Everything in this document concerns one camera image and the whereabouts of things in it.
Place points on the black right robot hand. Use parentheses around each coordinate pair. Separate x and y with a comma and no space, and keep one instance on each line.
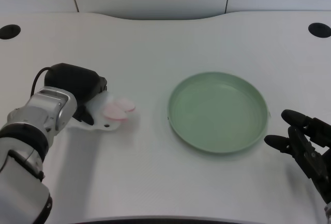
(307,146)

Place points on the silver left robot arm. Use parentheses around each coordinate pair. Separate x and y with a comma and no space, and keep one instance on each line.
(28,141)

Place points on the white rabbit doll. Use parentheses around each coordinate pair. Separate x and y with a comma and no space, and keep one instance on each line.
(111,110)

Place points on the green round plate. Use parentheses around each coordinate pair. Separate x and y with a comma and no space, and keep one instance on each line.
(218,112)

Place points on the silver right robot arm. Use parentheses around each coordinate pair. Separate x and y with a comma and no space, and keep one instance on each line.
(328,209)

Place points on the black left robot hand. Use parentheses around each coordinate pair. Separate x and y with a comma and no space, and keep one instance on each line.
(75,81)

